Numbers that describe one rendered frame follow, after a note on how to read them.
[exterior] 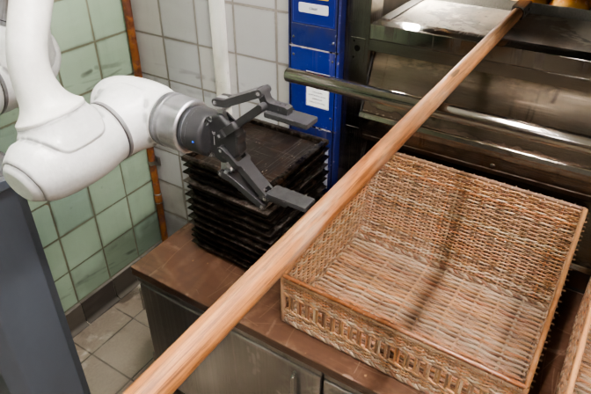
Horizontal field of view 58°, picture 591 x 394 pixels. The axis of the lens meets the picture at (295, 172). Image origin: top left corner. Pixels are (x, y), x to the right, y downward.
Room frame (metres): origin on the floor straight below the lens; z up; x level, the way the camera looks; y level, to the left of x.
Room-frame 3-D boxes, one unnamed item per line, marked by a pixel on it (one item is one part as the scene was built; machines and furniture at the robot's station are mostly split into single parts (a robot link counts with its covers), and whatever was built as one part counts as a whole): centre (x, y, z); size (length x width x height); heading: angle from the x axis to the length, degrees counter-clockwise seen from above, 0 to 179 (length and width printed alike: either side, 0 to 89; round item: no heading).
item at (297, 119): (0.66, 0.01, 1.25); 0.07 x 0.03 x 0.01; 58
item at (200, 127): (0.73, 0.12, 1.19); 0.09 x 0.07 x 0.08; 58
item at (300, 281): (0.95, -0.32, 0.72); 0.56 x 0.49 x 0.28; 57
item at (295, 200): (0.66, 0.01, 1.12); 0.07 x 0.03 x 0.01; 58
